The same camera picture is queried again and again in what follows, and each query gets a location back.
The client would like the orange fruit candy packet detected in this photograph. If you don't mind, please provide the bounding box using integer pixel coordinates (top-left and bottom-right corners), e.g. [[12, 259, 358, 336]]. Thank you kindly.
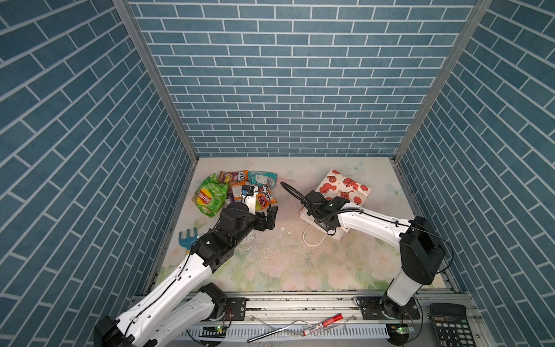
[[256, 185, 277, 212]]

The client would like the red white paper bag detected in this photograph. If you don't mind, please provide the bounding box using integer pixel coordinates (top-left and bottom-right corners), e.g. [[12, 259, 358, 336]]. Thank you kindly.
[[300, 169, 371, 247]]

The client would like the teal red snack packet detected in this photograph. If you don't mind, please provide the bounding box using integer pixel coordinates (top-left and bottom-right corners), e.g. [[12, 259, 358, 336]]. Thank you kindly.
[[248, 171, 278, 189]]

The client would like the green Lays chips packet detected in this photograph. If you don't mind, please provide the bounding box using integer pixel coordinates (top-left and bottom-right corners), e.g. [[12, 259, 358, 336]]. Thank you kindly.
[[192, 173, 228, 218]]

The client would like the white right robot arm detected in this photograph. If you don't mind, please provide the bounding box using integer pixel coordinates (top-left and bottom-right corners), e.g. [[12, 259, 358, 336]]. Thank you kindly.
[[309, 199, 447, 319]]

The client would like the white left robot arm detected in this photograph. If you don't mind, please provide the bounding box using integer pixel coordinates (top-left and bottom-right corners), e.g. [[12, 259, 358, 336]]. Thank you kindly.
[[93, 202, 278, 346]]

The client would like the red marker pen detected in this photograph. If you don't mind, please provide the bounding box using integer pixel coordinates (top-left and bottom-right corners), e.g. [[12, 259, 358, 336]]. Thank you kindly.
[[303, 314, 343, 336]]

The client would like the metal rod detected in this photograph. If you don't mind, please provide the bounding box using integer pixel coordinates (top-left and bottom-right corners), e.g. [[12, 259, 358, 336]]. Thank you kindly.
[[247, 320, 309, 344]]

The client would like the black calculator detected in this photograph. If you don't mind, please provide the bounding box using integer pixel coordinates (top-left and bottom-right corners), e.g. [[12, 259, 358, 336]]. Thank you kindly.
[[429, 303, 476, 347]]

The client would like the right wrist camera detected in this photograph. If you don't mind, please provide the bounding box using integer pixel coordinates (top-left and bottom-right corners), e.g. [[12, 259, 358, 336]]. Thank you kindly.
[[304, 191, 350, 215]]

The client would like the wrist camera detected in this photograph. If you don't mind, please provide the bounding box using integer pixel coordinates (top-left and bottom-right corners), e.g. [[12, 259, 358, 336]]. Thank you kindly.
[[241, 184, 258, 215], [304, 191, 350, 215]]

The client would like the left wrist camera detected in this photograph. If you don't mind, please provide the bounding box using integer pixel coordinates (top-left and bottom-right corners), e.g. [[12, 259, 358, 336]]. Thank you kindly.
[[241, 184, 258, 215]]

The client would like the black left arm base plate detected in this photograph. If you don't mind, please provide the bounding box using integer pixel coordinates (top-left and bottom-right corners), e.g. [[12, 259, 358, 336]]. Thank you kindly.
[[194, 296, 248, 322]]

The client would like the aluminium front rail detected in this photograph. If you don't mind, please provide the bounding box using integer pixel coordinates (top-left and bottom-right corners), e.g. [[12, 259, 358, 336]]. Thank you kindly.
[[167, 291, 488, 346]]

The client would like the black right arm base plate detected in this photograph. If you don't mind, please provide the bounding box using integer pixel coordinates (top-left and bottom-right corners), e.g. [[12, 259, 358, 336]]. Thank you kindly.
[[354, 296, 421, 320]]

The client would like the aluminium corner frame post left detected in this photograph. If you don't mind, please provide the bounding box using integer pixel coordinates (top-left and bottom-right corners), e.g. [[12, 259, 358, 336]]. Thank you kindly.
[[113, 0, 198, 165]]

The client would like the aluminium corner frame post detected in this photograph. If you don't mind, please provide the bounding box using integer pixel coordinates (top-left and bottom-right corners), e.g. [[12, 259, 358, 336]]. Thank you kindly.
[[393, 0, 493, 166], [113, 0, 198, 165]]

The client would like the aluminium corner frame post right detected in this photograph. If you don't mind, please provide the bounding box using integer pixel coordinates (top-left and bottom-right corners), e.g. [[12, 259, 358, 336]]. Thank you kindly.
[[393, 0, 493, 166]]

